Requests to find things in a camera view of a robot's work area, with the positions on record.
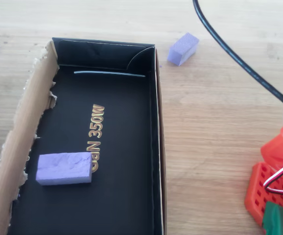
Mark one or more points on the purple foam block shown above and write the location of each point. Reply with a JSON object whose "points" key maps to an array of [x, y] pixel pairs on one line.
{"points": [[181, 50], [63, 169]]}

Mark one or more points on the green table clamp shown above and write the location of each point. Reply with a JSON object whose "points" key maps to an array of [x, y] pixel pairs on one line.
{"points": [[275, 218]]}

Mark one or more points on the orange perforated arm base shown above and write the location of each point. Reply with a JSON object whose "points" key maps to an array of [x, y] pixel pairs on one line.
{"points": [[256, 193]]}

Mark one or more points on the black cardboard box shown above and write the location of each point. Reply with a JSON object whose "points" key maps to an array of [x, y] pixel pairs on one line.
{"points": [[122, 122]]}

